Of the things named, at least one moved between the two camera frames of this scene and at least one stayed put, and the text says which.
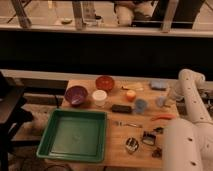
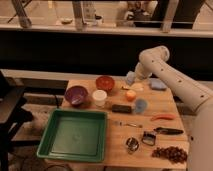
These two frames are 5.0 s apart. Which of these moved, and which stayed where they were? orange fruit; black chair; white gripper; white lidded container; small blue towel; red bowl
Moved: small blue towel; white gripper
Stayed: white lidded container; red bowl; orange fruit; black chair
